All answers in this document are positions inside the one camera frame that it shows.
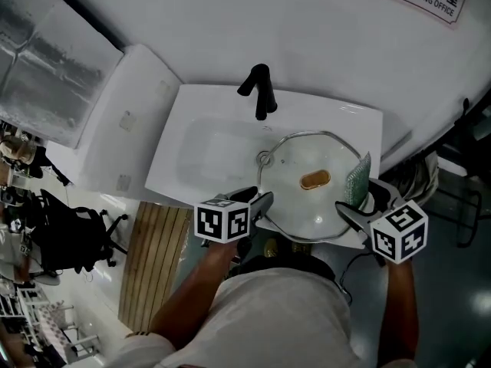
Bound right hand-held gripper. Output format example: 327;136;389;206
335;179;430;265

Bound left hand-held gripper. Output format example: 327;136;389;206
193;185;275;245

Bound green scrubbing sponge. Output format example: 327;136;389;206
344;151;372;209

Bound glass pot lid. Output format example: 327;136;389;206
256;130;369;243

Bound person's right forearm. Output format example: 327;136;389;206
383;258;419;363

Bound person's left forearm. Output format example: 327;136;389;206
149;239;241;350

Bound grey towel on rack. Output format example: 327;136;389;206
394;151;440;202

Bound white ceramic sink basin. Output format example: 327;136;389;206
144;84;384;249

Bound person's black trousers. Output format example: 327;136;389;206
229;254;338;283

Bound black metal rack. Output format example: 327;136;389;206
421;97;491;249

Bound black faucet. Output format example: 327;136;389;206
236;63;278;121

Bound wooden slatted platform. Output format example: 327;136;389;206
117;200;193;333

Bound person's white shirt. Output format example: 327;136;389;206
103;267;419;368

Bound black office chair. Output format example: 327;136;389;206
30;189;130;274

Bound frosted glass panel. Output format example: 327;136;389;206
0;0;124;149

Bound white metal shelf rack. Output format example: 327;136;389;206
0;285;101;368

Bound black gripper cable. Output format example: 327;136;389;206
339;251;373;306

